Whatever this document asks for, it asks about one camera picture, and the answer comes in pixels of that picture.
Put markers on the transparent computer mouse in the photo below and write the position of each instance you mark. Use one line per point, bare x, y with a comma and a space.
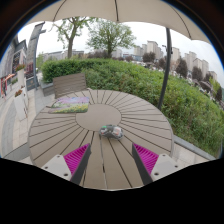
111, 132

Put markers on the round leafy tree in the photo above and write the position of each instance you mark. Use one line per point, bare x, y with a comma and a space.
110, 35

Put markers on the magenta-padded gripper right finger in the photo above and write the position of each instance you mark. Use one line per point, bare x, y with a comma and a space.
165, 165

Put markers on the bare-trunk leaning tree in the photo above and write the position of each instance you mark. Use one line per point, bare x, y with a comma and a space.
70, 43

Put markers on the flower print mouse pad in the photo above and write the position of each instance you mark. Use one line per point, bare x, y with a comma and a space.
70, 105

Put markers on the dark curved umbrella pole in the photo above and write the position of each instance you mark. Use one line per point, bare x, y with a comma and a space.
166, 66

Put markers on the tall grey sign pillar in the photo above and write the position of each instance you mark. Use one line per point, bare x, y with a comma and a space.
32, 50

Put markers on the white planter with flowers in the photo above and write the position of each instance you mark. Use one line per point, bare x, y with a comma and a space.
20, 105
21, 76

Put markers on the distant apartment buildings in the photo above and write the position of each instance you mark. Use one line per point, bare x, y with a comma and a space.
191, 60

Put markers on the brown slatted chair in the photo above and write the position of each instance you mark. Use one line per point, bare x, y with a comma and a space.
69, 85

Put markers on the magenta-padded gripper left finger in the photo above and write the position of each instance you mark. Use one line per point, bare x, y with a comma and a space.
56, 165

